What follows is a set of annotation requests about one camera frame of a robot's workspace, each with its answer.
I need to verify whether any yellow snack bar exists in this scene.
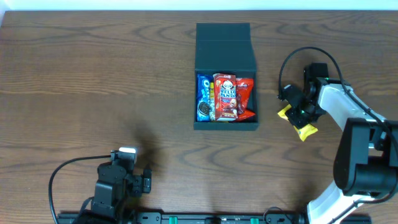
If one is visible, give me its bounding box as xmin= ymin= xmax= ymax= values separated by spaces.
xmin=277 ymin=105 xmax=318 ymax=141

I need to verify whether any red jerky snack bag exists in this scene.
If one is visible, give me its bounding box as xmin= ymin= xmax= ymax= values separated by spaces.
xmin=235 ymin=78 xmax=255 ymax=122

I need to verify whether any red Hello Panda box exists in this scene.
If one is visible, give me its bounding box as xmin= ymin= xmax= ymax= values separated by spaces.
xmin=213 ymin=73 xmax=238 ymax=121

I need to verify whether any dark green box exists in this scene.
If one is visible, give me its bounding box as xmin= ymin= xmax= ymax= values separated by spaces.
xmin=193 ymin=23 xmax=260 ymax=131

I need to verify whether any blue Oreo cookie pack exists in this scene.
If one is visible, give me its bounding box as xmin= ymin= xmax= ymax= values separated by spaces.
xmin=196 ymin=74 xmax=213 ymax=122

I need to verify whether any yellow seed snack bag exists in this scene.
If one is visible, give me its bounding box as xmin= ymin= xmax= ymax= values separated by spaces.
xmin=209 ymin=82 xmax=215 ymax=121

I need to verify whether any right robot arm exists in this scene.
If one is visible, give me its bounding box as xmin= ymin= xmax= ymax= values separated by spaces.
xmin=278 ymin=75 xmax=397 ymax=223

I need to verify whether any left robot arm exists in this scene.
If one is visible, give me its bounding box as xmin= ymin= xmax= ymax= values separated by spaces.
xmin=73 ymin=161 xmax=152 ymax=224

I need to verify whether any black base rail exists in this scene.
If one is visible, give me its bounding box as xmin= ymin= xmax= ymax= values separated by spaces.
xmin=56 ymin=211 xmax=307 ymax=224

